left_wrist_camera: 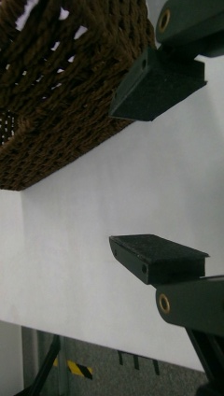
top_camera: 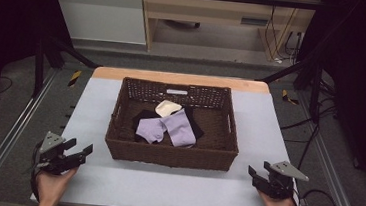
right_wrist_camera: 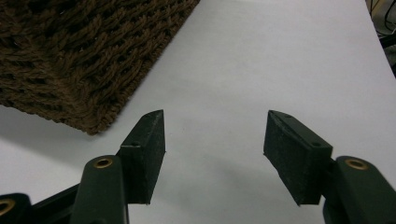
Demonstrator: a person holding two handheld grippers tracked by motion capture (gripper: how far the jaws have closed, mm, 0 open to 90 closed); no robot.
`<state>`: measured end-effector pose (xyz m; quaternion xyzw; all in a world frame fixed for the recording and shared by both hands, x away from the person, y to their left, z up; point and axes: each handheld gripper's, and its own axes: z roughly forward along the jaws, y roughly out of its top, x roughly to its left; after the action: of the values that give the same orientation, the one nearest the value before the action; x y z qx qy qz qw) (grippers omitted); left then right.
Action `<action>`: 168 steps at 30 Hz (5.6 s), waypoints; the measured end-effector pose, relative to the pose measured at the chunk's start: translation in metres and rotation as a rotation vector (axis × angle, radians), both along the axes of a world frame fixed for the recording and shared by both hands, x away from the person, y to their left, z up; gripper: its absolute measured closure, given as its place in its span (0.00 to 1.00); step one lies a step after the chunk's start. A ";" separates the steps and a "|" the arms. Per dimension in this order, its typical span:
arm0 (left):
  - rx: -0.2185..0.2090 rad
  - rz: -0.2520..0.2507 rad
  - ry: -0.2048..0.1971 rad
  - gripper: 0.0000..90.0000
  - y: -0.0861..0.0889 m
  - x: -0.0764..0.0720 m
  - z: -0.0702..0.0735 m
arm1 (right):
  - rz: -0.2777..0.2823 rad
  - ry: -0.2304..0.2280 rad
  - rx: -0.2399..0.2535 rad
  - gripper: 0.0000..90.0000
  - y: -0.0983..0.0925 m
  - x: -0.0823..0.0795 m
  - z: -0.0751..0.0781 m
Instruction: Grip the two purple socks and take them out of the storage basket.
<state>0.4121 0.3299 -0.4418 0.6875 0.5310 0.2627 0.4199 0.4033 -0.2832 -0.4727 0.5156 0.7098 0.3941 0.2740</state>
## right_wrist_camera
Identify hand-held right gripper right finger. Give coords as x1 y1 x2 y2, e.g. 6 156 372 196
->
262 109 396 224

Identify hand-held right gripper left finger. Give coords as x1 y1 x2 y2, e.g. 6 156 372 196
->
70 109 166 224

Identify brown woven basket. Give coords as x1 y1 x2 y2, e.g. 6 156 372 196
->
0 0 202 136

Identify black cables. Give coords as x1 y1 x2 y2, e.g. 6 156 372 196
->
365 0 396 78

